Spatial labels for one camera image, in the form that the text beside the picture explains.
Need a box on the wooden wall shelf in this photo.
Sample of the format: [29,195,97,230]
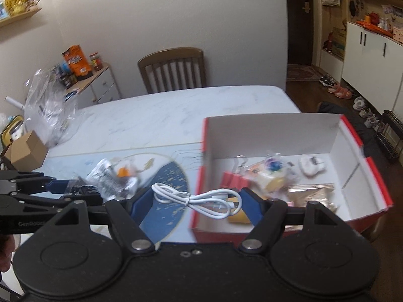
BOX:
[0,6,43,29]

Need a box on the white marble desktop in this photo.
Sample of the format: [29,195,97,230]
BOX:
[44,85,303,249]

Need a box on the orange tray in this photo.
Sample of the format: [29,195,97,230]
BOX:
[356,19,394,35]

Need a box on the orange snack bag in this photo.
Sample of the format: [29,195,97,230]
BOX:
[61,45,94,81]

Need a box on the dark wooden door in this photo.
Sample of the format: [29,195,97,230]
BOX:
[285,0,315,66]

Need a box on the blueberry bread packet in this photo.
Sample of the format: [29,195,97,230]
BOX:
[249,155,297,197]

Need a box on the golden snack packet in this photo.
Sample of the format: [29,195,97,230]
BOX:
[288,182,340,212]

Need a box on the red cardboard box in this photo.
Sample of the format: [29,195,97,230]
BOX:
[190,113,394,244]

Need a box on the yellow and white appliance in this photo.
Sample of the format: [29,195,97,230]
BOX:
[0,115,25,152]

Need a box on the printed blue table mat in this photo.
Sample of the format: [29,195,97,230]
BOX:
[41,143,205,246]

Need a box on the yellow packet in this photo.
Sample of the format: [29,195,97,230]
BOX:
[228,197,253,224]

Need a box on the clear plastic bag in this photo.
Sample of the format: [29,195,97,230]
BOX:
[23,67,78,147]

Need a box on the row of shoes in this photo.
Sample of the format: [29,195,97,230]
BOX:
[319,74,386,133]

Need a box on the white cabinet with black handles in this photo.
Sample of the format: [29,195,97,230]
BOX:
[342,20,403,117]

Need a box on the silver snack packet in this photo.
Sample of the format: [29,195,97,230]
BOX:
[86,159,140,200]

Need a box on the small white drawer cabinet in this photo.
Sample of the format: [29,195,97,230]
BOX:
[64,63,122,109]

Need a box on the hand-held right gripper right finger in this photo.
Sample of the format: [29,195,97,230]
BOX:
[239,189,359,253]

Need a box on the black metal rack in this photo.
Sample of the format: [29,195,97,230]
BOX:
[375,110,403,164]

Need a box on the brown cardboard box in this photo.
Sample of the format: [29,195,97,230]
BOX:
[2,130,48,171]

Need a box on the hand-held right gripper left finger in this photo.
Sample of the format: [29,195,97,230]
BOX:
[35,189,157,254]

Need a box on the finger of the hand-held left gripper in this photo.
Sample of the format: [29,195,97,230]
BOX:
[0,171,74,196]
[0,193,104,218]

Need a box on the open wooden shelf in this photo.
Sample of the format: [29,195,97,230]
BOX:
[321,22,347,60]

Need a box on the bag of black clips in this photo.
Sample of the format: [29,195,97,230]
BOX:
[66,176,102,196]

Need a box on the wooden chair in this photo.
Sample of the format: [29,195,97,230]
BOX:
[138,47,208,95]

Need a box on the white cable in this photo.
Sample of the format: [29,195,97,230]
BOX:
[152,182,244,219]

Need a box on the red binder clip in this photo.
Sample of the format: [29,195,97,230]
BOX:
[223,157,250,193]

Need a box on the patterned door rug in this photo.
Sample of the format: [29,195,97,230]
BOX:
[286,64,323,82]

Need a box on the person's left hand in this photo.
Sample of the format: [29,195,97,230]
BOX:
[0,235,16,273]

